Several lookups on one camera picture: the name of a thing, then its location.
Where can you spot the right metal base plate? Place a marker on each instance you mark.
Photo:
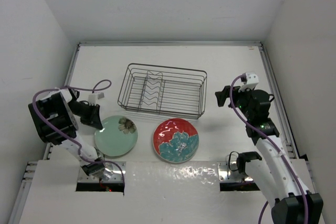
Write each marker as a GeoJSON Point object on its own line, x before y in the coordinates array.
{"type": "Point", "coordinates": [227, 173]}

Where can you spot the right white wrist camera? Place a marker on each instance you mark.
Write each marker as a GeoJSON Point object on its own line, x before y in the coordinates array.
{"type": "Point", "coordinates": [250, 80]}

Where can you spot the black wire dish rack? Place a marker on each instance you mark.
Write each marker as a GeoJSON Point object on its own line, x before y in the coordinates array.
{"type": "Point", "coordinates": [170, 91]}

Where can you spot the red teal flower plate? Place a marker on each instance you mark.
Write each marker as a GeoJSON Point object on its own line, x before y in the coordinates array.
{"type": "Point", "coordinates": [175, 140]}

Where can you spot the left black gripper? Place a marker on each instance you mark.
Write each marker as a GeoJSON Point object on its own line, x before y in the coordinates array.
{"type": "Point", "coordinates": [93, 119]}

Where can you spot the green flower plate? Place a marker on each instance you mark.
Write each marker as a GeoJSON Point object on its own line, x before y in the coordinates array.
{"type": "Point", "coordinates": [118, 136]}

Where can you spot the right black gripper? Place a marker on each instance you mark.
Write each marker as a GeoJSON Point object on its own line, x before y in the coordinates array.
{"type": "Point", "coordinates": [222, 95]}

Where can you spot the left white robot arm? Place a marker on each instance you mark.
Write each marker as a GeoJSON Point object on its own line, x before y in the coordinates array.
{"type": "Point", "coordinates": [54, 117]}

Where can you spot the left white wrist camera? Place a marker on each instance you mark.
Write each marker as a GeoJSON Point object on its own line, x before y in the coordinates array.
{"type": "Point", "coordinates": [94, 97]}

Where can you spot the metal base plate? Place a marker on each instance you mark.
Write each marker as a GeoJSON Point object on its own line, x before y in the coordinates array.
{"type": "Point", "coordinates": [227, 173]}
{"type": "Point", "coordinates": [103, 172]}

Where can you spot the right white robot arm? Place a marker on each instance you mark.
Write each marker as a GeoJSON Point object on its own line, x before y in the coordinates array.
{"type": "Point", "coordinates": [289, 199]}

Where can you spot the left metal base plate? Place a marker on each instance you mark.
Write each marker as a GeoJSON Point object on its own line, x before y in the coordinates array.
{"type": "Point", "coordinates": [103, 172]}

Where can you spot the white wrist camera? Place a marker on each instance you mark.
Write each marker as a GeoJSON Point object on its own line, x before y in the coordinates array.
{"type": "Point", "coordinates": [94, 97]}
{"type": "Point", "coordinates": [250, 80]}

